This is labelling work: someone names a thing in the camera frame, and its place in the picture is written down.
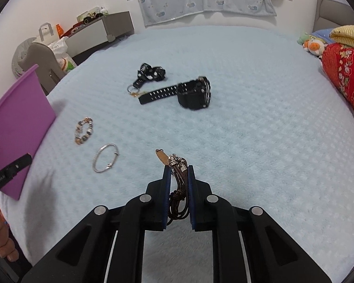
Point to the purple plastic tub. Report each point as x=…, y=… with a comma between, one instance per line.
x=25, y=117

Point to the grey upholstered headboard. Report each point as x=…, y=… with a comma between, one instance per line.
x=332, y=14

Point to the white plastic bag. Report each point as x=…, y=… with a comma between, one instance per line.
x=65, y=61

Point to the person's left hand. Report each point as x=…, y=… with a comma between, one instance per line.
x=7, y=246

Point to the white tote bag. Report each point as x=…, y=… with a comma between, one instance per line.
x=47, y=34

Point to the yellow folded blanket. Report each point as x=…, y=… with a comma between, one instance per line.
x=343, y=35

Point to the black wrist watch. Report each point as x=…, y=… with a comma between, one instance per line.
x=193, y=95

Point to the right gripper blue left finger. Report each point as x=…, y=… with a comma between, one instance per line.
x=166, y=186

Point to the small plush toy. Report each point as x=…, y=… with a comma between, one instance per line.
x=312, y=44

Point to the grey chair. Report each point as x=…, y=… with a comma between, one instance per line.
x=48, y=71

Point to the red floral quilt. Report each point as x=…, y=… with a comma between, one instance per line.
x=338, y=65

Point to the blue patterned window blanket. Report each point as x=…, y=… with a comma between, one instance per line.
x=160, y=11

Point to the grey desk drawer unit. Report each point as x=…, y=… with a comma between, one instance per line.
x=99, y=32

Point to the toy truck on desk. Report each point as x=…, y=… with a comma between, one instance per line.
x=89, y=17

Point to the blue pillow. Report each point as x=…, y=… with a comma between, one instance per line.
x=324, y=35

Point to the grey garment on chair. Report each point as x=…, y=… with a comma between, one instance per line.
x=19, y=54

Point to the silver bangle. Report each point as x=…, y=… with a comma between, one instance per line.
x=105, y=158

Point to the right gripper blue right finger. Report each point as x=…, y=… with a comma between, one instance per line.
x=192, y=196

